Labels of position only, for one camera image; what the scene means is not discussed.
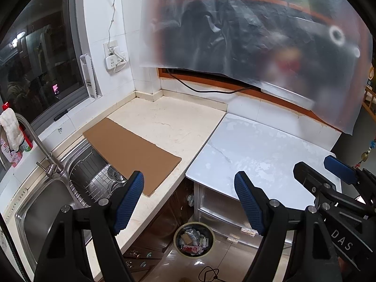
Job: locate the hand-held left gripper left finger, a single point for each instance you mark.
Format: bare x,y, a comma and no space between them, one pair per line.
129,199

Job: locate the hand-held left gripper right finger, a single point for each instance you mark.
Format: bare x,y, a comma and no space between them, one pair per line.
248,202

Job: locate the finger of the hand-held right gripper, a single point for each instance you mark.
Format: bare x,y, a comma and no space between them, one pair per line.
307,174
339,169

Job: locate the round dark trash bin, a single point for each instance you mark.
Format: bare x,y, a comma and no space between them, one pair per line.
178,235

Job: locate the pile of wrappers and cartons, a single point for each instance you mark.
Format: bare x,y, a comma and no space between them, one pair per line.
192,239

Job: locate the colourful hanging wind chime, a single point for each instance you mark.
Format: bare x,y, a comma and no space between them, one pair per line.
365,155

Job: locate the white cabinet with ribbed door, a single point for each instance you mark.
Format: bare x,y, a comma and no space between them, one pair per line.
217,211

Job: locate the brown wooden cabinet door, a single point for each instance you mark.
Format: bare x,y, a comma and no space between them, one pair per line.
164,211

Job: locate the brown cardboard sheet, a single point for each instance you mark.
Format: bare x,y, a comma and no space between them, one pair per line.
132,152

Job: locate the silver metal fitting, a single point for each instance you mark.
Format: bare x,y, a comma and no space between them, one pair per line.
191,201

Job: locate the light wooden rack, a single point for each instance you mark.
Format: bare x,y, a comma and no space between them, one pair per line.
370,100

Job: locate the stainless steel sink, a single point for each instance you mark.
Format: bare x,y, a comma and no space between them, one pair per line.
38,220

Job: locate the stainless steel faucet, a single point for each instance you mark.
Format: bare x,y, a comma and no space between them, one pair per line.
44,149

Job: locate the green bottle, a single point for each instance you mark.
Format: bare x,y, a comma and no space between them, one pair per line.
27,147

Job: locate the pink bottle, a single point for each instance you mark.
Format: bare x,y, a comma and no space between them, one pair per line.
11,158

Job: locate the white cloth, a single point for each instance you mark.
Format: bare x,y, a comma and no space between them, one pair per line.
11,132

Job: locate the white power strip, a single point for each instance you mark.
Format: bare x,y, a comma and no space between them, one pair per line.
113,63

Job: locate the translucent plastic sheet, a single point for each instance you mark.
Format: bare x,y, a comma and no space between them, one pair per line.
235,35

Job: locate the grey framed window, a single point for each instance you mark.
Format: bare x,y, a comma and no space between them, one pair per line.
44,58

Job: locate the white wall holder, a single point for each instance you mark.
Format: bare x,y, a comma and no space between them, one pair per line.
88,76

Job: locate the orange wooden window frame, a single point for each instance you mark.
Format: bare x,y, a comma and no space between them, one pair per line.
205,77

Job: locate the white wall socket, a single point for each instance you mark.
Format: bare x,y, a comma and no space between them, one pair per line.
110,47

